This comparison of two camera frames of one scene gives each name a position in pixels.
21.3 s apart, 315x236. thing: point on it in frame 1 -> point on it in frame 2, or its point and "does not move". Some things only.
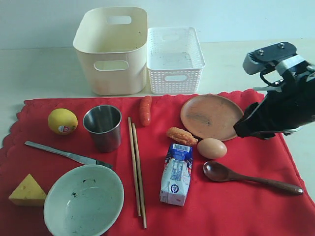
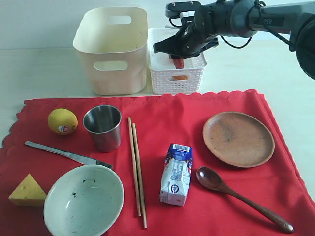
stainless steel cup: x=104 y=124 does not move
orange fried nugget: x=181 y=135 -> x=180 y=77
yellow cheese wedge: x=28 y=193 does not move
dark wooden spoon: x=215 y=171 -> x=209 y=178
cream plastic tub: x=112 y=42 does not move
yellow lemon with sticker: x=62 y=121 does not move
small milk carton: x=176 y=174 does not move
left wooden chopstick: x=139 y=212 does not move
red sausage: x=145 y=107 -> x=178 y=63
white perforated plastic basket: x=174 y=60 does not move
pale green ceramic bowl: x=84 y=200 does not move
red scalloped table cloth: x=183 y=170 does not move
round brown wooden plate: x=211 y=116 -> x=238 y=138
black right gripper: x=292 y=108 -> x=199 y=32
